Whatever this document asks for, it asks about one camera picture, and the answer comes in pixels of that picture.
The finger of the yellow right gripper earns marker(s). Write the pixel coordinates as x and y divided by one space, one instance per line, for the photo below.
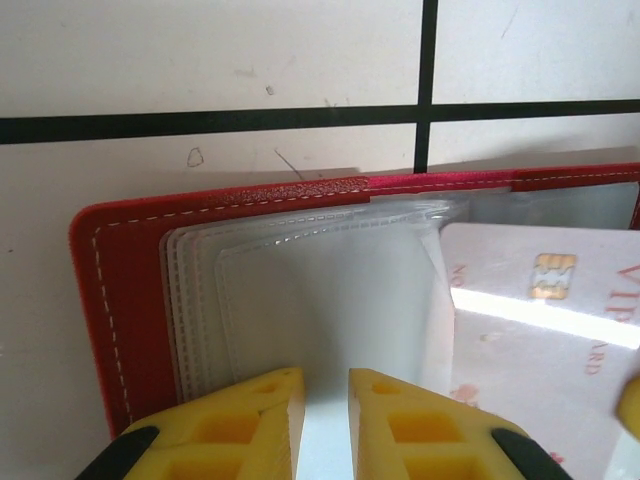
630 405

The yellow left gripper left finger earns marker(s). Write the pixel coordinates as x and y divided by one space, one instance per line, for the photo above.
225 430

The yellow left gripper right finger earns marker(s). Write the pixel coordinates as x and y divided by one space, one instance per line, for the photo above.
425 430

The white VIP card pink flowers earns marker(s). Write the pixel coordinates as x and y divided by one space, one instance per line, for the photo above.
525 350

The red leather card holder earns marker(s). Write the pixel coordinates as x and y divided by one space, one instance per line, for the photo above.
130 280

